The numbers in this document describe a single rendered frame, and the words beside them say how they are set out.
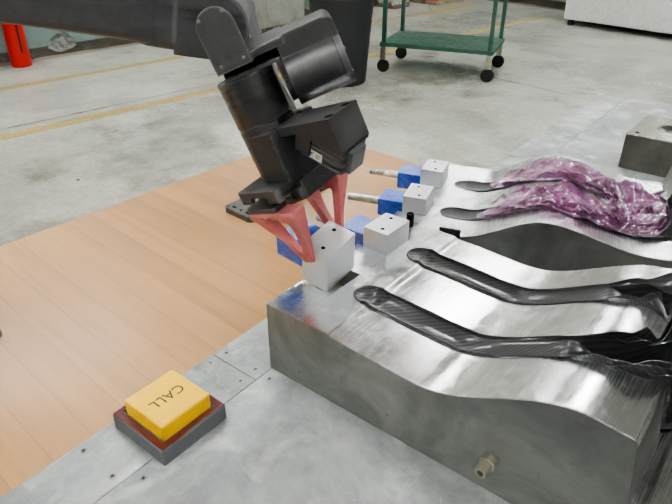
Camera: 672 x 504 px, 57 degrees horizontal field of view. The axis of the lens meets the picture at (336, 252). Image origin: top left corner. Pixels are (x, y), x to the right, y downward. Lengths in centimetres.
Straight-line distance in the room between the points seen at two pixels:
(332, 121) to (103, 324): 43
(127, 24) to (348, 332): 35
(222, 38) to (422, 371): 35
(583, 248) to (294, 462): 47
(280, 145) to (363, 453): 31
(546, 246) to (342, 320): 34
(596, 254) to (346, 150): 43
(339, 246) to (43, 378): 37
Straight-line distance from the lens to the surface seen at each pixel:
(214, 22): 58
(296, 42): 60
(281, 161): 59
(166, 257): 96
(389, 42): 518
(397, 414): 62
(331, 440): 64
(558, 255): 87
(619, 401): 53
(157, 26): 59
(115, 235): 104
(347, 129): 56
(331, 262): 65
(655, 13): 723
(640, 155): 133
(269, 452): 63
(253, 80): 60
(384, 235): 74
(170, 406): 64
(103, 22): 60
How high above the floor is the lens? 127
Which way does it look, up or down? 30 degrees down
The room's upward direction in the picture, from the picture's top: straight up
